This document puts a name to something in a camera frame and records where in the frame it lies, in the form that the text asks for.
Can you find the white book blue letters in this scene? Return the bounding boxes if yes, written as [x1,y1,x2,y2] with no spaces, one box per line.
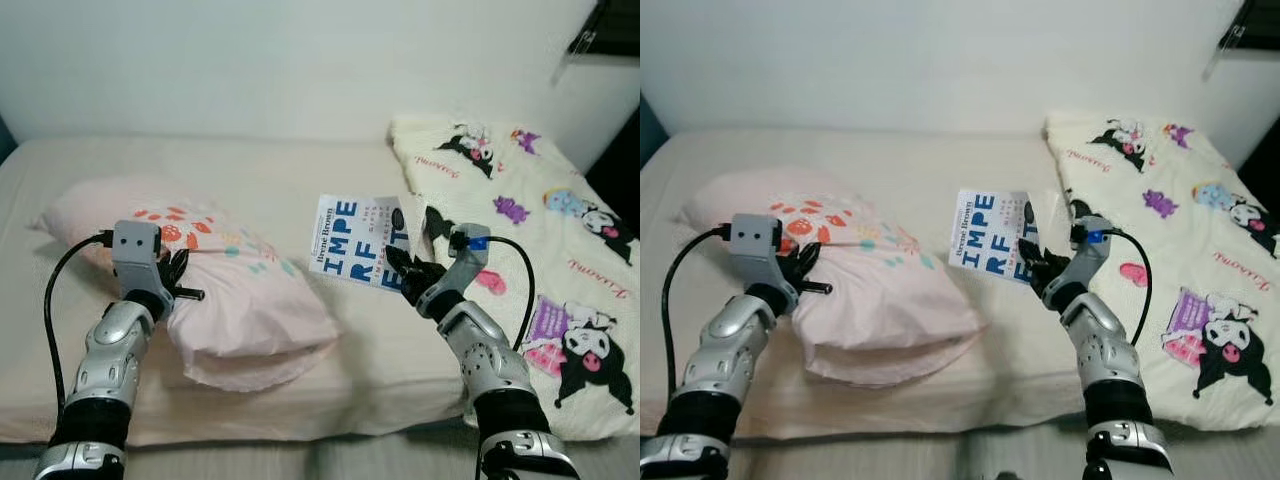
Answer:
[948,188,1041,284]
[308,193,413,291]

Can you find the pink floral pillow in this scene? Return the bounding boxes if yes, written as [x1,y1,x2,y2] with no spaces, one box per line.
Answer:
[680,167,986,386]
[30,178,341,393]

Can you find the cream cartoon print comforter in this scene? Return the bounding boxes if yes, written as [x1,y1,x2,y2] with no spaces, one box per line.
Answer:
[1043,108,1280,433]
[388,112,641,441]

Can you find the black dresser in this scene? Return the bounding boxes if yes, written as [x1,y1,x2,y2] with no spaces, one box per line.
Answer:
[1240,130,1280,201]
[585,105,641,236]

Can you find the dark window blind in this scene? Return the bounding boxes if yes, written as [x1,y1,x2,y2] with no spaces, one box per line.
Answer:
[550,0,641,86]
[1205,0,1280,81]

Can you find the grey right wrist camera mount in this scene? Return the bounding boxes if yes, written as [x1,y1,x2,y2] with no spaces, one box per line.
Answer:
[440,223,493,299]
[1066,215,1113,291]

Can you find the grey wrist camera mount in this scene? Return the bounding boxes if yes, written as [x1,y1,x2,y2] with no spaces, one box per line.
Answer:
[110,220,164,293]
[728,213,784,291]
[1066,215,1113,291]
[440,223,493,299]

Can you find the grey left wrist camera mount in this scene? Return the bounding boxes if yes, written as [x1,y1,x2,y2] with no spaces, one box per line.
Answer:
[728,213,784,291]
[110,220,164,293]

